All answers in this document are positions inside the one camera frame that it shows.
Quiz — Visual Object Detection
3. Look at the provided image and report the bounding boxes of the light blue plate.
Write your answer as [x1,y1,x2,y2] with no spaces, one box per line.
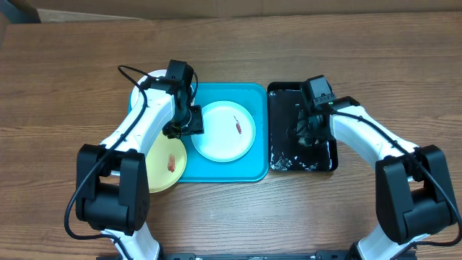
[191,101,256,163]

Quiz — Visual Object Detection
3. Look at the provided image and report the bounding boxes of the white plate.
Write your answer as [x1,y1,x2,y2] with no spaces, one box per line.
[128,69,167,111]

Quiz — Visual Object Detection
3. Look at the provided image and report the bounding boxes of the green yellow sponge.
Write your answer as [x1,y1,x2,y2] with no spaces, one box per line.
[295,110,319,147]

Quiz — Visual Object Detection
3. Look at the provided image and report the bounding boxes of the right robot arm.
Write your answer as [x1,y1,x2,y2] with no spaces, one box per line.
[294,75,461,259]

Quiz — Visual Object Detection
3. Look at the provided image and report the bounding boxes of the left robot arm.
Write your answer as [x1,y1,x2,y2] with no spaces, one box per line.
[64,60,204,259]

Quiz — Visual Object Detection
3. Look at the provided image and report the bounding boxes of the black water tray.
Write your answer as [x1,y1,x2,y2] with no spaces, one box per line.
[267,82,339,172]

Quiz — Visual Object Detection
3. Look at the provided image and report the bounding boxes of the teal plastic tray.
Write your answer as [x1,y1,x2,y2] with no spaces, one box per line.
[179,82,269,183]

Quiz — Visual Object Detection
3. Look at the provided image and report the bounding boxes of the yellow plate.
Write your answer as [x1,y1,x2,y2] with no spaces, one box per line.
[146,133,187,193]

